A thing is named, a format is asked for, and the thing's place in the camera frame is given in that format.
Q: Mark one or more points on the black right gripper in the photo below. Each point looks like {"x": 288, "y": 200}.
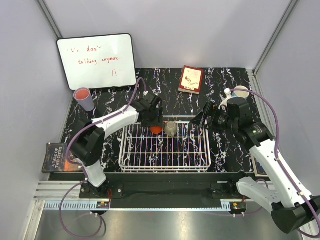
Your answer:
{"x": 198, "y": 119}

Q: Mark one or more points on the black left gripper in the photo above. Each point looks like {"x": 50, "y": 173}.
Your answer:
{"x": 158, "y": 121}

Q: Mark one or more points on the orange small cup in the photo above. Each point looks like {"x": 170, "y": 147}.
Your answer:
{"x": 156, "y": 130}

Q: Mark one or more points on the light blue ceramic mug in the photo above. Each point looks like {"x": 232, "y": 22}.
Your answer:
{"x": 240, "y": 92}

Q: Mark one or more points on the lavender plastic tumbler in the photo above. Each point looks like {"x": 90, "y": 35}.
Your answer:
{"x": 84, "y": 98}

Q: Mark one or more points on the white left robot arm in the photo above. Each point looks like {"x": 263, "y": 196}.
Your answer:
{"x": 88, "y": 141}

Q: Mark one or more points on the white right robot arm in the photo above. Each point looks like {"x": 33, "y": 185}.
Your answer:
{"x": 292, "y": 205}

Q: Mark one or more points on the grey ceramic mug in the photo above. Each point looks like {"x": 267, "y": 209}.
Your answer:
{"x": 171, "y": 129}

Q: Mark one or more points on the red white small book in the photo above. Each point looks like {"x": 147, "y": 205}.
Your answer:
{"x": 191, "y": 80}

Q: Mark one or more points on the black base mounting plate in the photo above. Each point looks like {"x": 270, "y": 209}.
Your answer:
{"x": 161, "y": 191}

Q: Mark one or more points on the blue paperback book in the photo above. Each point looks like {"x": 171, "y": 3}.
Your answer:
{"x": 258, "y": 169}

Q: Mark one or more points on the dark tale two cities book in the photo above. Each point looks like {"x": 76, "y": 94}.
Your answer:
{"x": 55, "y": 160}

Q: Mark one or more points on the white wire dish rack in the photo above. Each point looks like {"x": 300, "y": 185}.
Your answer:
{"x": 143, "y": 151}

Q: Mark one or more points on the white whiteboard black frame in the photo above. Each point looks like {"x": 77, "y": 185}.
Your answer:
{"x": 97, "y": 62}

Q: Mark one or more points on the grey slotted cable duct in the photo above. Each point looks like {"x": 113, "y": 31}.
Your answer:
{"x": 77, "y": 205}

